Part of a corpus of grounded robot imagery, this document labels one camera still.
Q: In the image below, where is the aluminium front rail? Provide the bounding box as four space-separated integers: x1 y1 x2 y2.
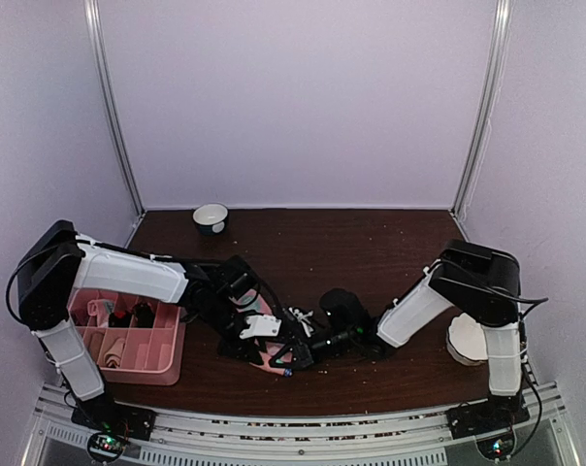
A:
20 381 583 466

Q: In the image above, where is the dark blue white bowl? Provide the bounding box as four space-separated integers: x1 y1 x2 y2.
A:
192 203 229 236

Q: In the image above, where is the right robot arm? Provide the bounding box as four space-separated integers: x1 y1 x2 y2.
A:
268 240 544 429

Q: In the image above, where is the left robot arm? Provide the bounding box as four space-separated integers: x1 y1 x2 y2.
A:
5 220 280 431

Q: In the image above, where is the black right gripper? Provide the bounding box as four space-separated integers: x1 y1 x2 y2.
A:
274 332 357 376

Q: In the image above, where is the white paper-lined bowl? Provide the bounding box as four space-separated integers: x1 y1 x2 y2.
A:
446 313 488 367

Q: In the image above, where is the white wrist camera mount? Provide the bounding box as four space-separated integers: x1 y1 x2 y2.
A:
289 307 315 338
239 315 281 340

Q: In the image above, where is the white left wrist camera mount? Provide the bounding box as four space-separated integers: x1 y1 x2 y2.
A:
239 315 281 340

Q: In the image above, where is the pink sock with teal patches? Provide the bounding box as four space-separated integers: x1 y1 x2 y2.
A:
233 290 293 378

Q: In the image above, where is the brown beige argyle sock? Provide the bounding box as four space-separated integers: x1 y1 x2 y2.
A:
108 302 155 328

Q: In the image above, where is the grey aluminium frame post left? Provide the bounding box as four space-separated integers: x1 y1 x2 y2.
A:
83 0 147 246

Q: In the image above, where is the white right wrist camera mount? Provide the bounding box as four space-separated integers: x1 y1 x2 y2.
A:
289 307 315 338

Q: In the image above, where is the pink plastic organizer tray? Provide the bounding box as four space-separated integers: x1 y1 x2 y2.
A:
69 289 185 385

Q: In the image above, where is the grey aluminium frame post right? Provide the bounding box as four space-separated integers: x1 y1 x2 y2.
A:
450 0 514 238

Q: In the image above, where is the grey aluminium frame post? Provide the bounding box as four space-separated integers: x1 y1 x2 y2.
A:
83 0 147 246
450 0 514 238

